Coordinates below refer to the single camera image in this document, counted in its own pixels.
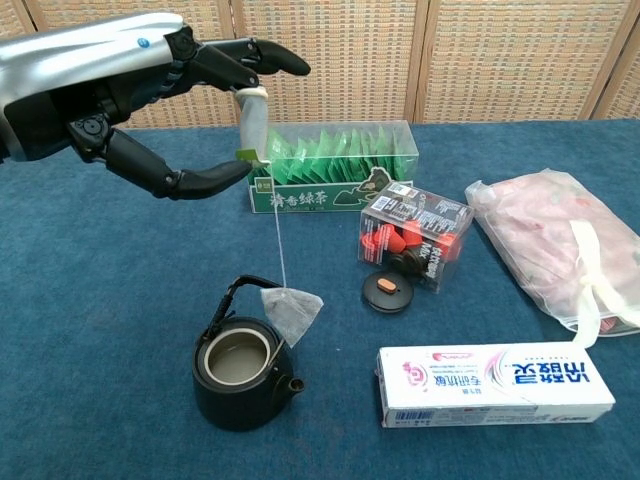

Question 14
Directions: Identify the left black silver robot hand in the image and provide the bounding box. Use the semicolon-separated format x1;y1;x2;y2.
0;12;312;203

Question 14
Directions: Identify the pyramid tea bag with string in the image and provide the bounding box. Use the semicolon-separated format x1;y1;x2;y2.
235;148;325;348

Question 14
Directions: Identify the green tea bag box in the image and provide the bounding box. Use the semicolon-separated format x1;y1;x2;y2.
245;119;420;215

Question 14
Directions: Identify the black cast iron teapot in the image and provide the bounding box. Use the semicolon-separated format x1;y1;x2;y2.
192;275;306;431

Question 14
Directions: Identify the black teapot lid orange knob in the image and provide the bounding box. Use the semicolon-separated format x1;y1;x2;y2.
360;270;415;315

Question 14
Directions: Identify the pink translucent plastic bag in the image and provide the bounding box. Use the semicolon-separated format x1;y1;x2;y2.
464;168;640;349

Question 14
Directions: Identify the woven wooden folding screen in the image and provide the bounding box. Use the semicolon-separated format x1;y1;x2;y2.
0;0;640;137

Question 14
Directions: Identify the blue table cloth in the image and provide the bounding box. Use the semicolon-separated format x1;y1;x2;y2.
0;118;640;480

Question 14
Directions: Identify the clear box of red capsules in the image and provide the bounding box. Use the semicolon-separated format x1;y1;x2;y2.
356;180;475;295

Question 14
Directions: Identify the white toothpaste box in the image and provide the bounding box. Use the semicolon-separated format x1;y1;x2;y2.
373;341;617;429

